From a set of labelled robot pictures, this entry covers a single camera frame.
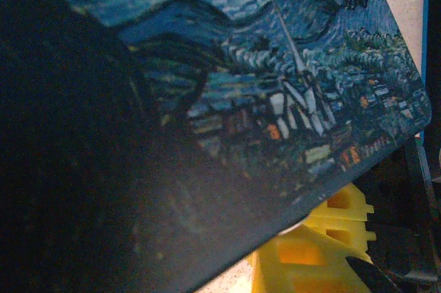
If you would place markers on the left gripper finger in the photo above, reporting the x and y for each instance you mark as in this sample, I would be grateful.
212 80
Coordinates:
34 134

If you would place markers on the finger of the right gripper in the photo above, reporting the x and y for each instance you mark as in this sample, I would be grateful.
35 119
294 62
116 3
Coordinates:
348 217
272 272

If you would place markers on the starry night print tin box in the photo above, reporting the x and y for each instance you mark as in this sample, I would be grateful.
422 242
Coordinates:
275 65

